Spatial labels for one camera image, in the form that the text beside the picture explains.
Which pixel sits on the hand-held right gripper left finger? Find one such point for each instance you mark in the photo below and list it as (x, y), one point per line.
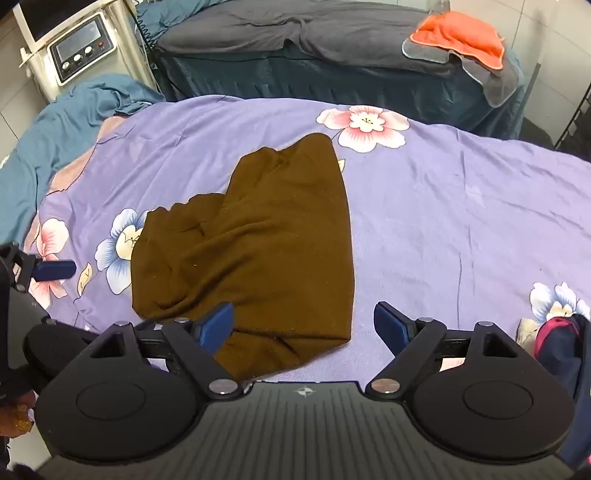
(217, 330)

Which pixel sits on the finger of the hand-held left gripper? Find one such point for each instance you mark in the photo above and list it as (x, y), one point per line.
(55, 270)

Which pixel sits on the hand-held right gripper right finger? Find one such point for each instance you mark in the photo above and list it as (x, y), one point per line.
(392, 330)

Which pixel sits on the brown knit garment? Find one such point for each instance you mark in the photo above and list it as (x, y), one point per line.
(277, 230)

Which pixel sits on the teal blanket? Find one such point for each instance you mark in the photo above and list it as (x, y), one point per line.
(171, 9)
(46, 138)

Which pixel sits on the purple floral bedsheet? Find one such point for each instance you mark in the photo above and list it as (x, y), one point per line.
(461, 207)

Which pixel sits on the navy garment with pink trim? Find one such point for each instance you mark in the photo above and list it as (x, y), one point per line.
(563, 350)

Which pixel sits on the white machine with control panel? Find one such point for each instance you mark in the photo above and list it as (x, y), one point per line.
(83, 41)

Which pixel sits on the teal covered bed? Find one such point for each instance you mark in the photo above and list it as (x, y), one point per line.
(323, 87)

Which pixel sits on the white framed dark screen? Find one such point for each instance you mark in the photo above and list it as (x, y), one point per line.
(34, 16)

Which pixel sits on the orange towel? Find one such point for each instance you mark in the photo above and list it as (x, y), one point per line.
(457, 37)

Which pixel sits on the grey quilt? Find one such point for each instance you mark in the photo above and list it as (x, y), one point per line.
(277, 27)

